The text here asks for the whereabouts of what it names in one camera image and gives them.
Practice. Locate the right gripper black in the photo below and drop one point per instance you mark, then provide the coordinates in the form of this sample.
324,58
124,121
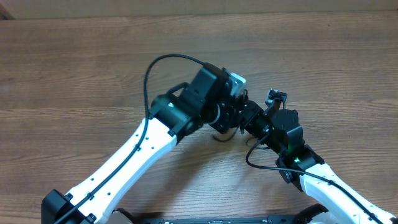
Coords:
248,111

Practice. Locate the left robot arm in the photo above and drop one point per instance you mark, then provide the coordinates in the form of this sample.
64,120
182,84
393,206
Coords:
168,121

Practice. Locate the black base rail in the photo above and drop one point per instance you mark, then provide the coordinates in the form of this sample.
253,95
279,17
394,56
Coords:
271,219

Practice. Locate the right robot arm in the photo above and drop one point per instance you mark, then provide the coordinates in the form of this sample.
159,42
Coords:
298,164

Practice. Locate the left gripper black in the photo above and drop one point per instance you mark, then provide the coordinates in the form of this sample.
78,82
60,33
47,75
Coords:
230,111

